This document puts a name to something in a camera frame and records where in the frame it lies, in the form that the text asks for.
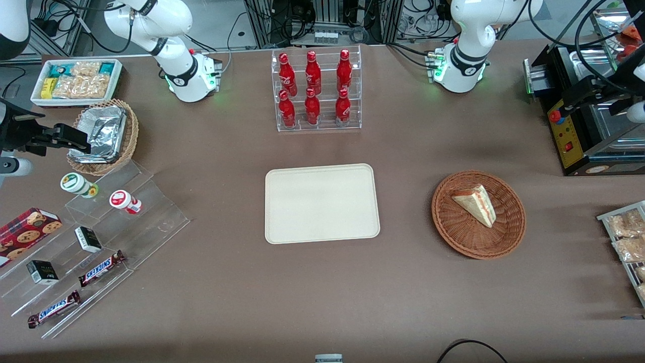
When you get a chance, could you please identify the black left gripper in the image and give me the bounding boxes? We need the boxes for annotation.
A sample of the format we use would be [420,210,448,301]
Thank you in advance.
[563,49,645,118]

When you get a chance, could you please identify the silver foil package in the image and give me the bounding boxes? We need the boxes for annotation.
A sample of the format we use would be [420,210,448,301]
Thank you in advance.
[69,105,127,164]

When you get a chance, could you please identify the brown round wicker basket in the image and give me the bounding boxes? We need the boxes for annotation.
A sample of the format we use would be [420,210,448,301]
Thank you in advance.
[431,170,527,261]

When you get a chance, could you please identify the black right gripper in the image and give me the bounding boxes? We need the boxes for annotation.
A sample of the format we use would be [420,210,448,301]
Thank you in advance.
[0,98,92,158]

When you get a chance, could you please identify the red cola bottle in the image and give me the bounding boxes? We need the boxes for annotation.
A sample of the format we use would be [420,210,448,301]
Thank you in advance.
[278,90,297,129]
[304,50,323,96]
[304,88,321,126]
[278,52,298,97]
[336,49,353,93]
[335,88,352,127]

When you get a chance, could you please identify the red chocolate chip cookie box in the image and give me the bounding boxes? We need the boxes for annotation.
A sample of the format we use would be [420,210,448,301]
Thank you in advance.
[0,207,64,268]

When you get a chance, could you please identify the green lid yogurt cup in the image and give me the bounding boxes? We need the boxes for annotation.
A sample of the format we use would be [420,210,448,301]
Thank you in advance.
[60,172,99,199]

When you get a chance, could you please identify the light tan wicker basket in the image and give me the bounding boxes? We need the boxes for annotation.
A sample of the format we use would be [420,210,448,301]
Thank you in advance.
[67,99,140,176]

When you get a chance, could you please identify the clear acrylic bottle rack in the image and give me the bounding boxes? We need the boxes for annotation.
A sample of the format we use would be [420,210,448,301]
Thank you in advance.
[271,45,363,133]

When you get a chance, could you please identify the clear bag of rice crackers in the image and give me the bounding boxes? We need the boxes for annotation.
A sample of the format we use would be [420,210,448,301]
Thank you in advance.
[52,61,111,100]

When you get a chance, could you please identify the grey tray of pastry bags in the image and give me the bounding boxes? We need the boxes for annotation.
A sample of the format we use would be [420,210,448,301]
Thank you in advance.
[597,200,645,309]

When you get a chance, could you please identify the Snickers chocolate bar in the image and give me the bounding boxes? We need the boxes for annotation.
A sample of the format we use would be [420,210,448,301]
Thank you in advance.
[78,250,127,288]
[27,290,82,329]

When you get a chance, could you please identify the black cable loop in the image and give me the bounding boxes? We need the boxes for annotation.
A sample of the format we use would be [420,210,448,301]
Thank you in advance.
[435,339,510,363]

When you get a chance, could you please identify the beige plastic tray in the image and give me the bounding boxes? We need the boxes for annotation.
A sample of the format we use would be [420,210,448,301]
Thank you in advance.
[265,163,381,246]

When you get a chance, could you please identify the black robot hose cable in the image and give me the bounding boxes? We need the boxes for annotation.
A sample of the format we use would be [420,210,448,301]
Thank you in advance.
[527,0,645,79]

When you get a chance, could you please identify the white rectangular snack bin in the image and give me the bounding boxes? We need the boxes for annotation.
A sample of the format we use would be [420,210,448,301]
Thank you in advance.
[30,58,123,108]

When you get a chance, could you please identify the black sealing machine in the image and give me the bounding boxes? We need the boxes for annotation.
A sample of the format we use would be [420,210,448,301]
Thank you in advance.
[523,42,645,177]

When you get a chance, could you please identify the small black carton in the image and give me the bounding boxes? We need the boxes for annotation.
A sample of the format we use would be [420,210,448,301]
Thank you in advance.
[26,260,60,286]
[74,226,103,254]

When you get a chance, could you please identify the aluminium frame rack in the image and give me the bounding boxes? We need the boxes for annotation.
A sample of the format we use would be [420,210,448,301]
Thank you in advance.
[244,0,405,47]

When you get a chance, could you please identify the clear acrylic stepped stand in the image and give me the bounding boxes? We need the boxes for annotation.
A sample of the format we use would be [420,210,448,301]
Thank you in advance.
[0,160,191,340]

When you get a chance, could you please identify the triangle sandwich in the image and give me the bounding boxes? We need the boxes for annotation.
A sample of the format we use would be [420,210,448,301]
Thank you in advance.
[450,185,497,229]

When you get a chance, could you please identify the red lid yogurt cup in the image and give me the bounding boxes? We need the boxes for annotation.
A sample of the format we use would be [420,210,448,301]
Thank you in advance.
[109,189,143,215]

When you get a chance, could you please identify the clear bag of pastry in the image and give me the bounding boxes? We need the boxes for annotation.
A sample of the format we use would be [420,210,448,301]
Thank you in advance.
[607,209,645,238]
[613,236,645,263]

